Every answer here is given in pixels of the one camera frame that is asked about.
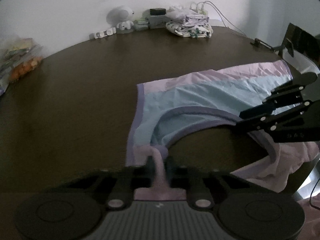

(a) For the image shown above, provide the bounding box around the pink and blue garment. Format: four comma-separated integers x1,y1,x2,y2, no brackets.
126,60,319,192

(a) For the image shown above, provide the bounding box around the folded patterned clothes stack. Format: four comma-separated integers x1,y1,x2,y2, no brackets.
165,7,213,38

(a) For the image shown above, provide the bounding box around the small black table clamp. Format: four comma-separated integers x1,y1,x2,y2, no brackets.
250,38,273,50

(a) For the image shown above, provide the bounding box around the green white power strip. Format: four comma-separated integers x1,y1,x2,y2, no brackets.
189,2,209,16

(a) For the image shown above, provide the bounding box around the grey box with black device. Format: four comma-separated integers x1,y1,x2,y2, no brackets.
133,8,170,31

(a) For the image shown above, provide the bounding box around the snack bag with oranges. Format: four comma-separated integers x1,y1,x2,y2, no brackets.
1,35,43,95

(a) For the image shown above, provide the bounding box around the white round fan toy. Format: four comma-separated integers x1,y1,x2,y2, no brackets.
106,5,135,34

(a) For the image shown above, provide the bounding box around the white charging cable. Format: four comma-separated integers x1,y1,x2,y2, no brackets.
197,0,251,37

